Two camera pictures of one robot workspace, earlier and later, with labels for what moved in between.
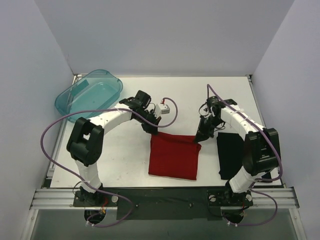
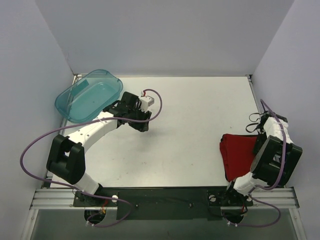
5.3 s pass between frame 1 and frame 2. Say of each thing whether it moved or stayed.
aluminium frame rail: stayed
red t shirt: moved
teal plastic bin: stayed
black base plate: stayed
